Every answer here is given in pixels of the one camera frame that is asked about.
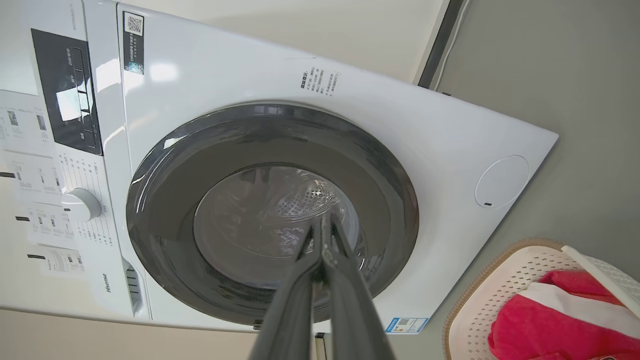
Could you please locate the cream perforated laundry basket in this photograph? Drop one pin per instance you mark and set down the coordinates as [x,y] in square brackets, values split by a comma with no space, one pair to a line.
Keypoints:
[480,300]

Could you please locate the white washer control knob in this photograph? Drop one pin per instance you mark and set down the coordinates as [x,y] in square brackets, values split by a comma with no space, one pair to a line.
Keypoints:
[80,205]

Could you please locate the white detergent drawer front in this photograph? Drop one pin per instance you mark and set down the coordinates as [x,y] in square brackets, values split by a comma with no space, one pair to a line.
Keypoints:
[134,287]

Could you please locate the white front-load washing machine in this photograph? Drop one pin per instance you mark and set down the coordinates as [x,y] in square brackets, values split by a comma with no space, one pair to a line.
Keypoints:
[210,80]

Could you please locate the printed warning text sticker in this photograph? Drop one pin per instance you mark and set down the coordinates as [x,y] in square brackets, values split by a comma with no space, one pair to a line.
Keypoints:
[319,82]

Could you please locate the round white filter cover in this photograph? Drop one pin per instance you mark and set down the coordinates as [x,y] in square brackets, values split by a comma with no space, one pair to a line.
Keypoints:
[501,181]

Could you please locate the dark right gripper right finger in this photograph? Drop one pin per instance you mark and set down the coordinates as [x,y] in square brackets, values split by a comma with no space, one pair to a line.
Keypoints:
[352,315]

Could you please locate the round black washer door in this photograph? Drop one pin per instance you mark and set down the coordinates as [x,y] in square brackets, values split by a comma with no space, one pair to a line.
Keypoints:
[165,210]

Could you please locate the black QR code sticker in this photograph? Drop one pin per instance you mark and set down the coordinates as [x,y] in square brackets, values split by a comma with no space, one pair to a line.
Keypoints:
[133,42]

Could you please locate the black baseboard strip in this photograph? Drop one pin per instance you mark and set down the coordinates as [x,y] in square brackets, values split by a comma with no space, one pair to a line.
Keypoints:
[441,45]

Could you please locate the red and white garment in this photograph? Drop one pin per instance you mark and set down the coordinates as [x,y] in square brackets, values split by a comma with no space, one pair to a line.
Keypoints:
[530,330]

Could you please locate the black washer display panel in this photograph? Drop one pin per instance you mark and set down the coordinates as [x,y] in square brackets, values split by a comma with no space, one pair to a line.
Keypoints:
[65,90]

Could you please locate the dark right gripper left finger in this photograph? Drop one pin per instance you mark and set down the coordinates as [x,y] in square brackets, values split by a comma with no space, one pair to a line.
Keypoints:
[290,320]

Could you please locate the blue energy label sticker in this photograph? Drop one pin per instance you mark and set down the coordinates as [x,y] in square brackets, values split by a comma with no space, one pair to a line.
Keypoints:
[406,325]

